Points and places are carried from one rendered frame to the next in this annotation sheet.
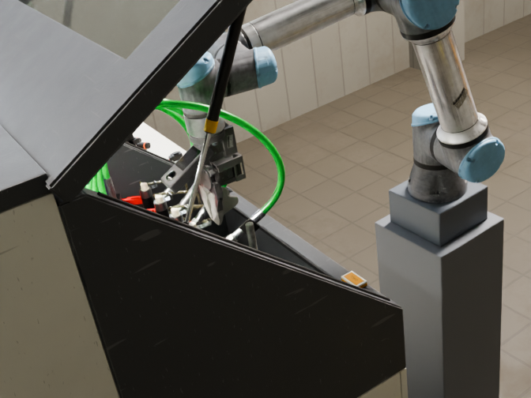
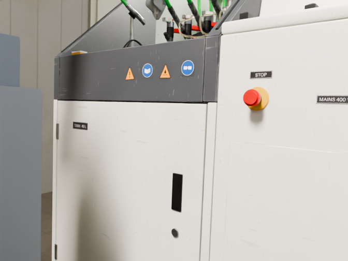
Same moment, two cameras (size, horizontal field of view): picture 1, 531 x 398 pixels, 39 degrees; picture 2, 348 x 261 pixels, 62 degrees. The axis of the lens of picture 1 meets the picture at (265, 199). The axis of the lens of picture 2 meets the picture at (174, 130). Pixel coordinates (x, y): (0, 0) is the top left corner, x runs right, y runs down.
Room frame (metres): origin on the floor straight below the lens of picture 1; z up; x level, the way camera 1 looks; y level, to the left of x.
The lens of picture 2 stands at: (2.37, -0.29, 0.77)
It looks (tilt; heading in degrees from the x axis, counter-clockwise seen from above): 4 degrees down; 155
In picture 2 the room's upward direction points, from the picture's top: 2 degrees clockwise
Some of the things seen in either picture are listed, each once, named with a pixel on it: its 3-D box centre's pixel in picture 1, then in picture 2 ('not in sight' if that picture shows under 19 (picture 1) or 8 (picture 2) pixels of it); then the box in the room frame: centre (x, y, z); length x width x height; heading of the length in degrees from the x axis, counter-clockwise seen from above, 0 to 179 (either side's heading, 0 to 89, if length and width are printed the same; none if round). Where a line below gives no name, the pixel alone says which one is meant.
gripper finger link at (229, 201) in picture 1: (225, 204); (151, 5); (1.34, 0.08, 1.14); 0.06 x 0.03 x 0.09; 119
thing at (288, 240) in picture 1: (297, 268); (122, 75); (1.46, -0.05, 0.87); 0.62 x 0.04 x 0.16; 29
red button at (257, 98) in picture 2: not in sight; (254, 98); (1.87, 0.13, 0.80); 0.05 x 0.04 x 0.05; 29
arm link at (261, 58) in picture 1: (242, 68); not in sight; (1.40, 0.00, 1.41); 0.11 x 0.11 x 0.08; 18
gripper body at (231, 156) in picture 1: (215, 156); not in sight; (1.36, 0.09, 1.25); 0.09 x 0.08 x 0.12; 119
